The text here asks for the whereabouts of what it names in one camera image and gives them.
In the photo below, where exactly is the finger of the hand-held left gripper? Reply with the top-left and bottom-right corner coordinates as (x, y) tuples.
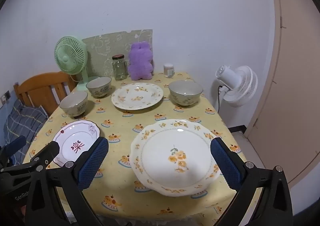
(6, 135), (27, 159)
(30, 141), (61, 167)

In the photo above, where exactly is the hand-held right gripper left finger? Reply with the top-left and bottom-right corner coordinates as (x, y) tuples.
(24, 136), (109, 226)

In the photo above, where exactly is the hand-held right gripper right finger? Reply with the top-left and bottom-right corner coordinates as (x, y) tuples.
(210, 137), (293, 226)

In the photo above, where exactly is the white plate with red trim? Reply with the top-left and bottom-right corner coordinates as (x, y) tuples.
(52, 120), (101, 168)

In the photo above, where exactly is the small floral ceramic bowl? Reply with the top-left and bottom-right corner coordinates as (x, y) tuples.
(59, 91), (88, 119)
(86, 77), (112, 98)

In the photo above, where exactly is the scalloped yellow floral plate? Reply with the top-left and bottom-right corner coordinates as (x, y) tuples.
(129, 119), (222, 197)

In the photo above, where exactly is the large floral ceramic bowl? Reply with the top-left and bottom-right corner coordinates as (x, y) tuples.
(168, 80), (203, 107)

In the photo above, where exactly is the round yellow floral plate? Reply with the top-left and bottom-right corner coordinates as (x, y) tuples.
(111, 83), (164, 110)

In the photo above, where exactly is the grey plaid pillow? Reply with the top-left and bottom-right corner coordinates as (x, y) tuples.
(4, 99), (49, 166)

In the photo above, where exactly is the wooden chair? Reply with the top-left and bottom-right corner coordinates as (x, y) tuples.
(14, 71), (77, 116)

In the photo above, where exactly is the yellow printed tablecloth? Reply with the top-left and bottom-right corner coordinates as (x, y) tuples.
(22, 72), (253, 226)

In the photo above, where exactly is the white fan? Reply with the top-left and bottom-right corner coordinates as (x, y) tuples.
(215, 65), (258, 108)

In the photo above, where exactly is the green desk fan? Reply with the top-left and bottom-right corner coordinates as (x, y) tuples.
(54, 36), (100, 91)

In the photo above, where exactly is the glass jar with lid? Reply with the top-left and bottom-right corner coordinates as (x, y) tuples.
(112, 54), (128, 81)

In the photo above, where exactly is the beige door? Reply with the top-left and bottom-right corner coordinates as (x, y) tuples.
(244, 0), (320, 186)

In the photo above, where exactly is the cotton swab container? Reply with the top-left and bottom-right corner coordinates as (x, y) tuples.
(164, 63), (175, 78)

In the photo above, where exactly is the purple plush toy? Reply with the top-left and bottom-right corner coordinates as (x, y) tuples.
(127, 42), (153, 81)

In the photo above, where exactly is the green patterned board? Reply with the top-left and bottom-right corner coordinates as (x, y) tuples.
(82, 29), (153, 79)

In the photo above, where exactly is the black fan cable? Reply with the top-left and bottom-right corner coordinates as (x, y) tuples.
(216, 85), (225, 114)

